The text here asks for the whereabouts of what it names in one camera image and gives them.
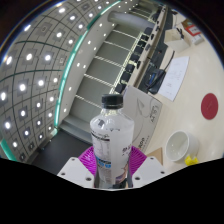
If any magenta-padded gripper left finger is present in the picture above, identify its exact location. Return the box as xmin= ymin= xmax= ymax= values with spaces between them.
xmin=56 ymin=145 xmax=99 ymax=188

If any row of black office chairs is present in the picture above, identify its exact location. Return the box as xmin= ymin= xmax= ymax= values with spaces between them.
xmin=114 ymin=26 xmax=158 ymax=94

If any white power strip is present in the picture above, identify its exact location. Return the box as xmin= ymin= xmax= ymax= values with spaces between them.
xmin=191 ymin=34 xmax=205 ymax=45

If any white mug with yellow handle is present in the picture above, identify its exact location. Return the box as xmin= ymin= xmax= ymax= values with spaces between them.
xmin=165 ymin=130 xmax=200 ymax=167

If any white paper carton box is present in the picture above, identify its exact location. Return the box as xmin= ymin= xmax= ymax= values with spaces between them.
xmin=122 ymin=85 xmax=164 ymax=156

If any black desk phone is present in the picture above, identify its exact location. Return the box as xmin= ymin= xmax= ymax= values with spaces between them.
xmin=145 ymin=68 xmax=167 ymax=95

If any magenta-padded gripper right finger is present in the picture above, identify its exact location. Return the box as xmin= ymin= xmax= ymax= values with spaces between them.
xmin=125 ymin=145 xmax=167 ymax=189

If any clear black-capped water bottle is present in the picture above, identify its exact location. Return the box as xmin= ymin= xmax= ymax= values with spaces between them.
xmin=89 ymin=93 xmax=135 ymax=190

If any flat round red coaster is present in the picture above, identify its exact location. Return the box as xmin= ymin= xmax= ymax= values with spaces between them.
xmin=200 ymin=92 xmax=220 ymax=121

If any red-edged brown open box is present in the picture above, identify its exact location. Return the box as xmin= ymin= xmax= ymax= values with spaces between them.
xmin=181 ymin=19 xmax=203 ymax=38

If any group of ceiling lights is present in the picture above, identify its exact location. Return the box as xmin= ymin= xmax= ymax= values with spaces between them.
xmin=0 ymin=0 xmax=134 ymax=158

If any white paper sheet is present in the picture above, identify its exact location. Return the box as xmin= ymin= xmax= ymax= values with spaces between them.
xmin=157 ymin=55 xmax=190 ymax=102

